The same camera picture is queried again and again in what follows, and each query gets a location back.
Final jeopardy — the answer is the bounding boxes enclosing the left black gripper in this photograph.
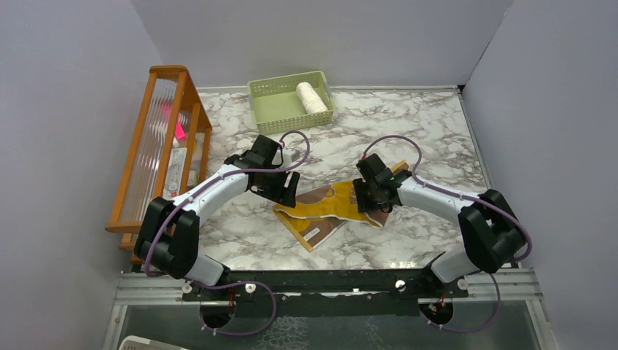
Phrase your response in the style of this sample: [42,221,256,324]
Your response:
[258,163,300,208]

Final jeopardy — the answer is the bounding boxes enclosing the yellow towel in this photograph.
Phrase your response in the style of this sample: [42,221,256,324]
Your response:
[273,180,389,252]

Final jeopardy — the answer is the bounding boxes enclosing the white cream towel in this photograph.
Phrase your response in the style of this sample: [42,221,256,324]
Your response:
[296,82,328,114]

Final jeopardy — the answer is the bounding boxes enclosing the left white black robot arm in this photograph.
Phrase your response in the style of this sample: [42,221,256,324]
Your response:
[134,135,306,300]

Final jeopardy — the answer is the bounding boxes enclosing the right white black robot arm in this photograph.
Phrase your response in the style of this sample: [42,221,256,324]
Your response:
[353,154,528,297]

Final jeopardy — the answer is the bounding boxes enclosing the light green plastic basket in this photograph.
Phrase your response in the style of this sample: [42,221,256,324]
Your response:
[247,71,335,135]

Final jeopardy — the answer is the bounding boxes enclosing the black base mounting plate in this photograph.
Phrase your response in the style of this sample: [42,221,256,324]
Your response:
[182,268,469,318]

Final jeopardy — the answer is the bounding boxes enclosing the pink object in rack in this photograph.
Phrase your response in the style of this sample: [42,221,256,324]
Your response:
[163,105,187,141]

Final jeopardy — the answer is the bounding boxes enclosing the wooden rack with clear panel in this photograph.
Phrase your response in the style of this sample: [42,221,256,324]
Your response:
[106,65,213,265]

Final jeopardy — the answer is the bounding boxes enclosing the white basket corner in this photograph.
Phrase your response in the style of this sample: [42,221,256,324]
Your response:
[118,335,187,350]

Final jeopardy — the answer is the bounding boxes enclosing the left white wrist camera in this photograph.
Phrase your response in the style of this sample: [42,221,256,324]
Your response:
[281,148,300,168]

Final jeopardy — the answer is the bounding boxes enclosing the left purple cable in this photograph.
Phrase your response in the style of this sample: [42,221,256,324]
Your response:
[144,130,311,338]

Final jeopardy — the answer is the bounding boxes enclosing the purple cable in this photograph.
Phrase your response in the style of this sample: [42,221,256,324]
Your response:
[359,134,533,335]
[144,130,311,338]

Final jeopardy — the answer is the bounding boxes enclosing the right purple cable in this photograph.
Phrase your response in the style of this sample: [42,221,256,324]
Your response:
[359,134,533,335]

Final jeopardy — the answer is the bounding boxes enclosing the aluminium frame rail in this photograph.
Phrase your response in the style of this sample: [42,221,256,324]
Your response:
[103,267,558,349]

